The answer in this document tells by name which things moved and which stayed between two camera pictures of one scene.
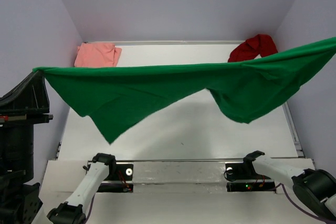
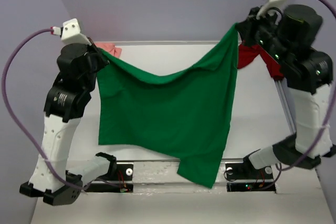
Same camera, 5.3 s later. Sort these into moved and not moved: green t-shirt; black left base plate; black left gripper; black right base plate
Moved: green t-shirt; black left gripper
Not moved: black left base plate; black right base plate
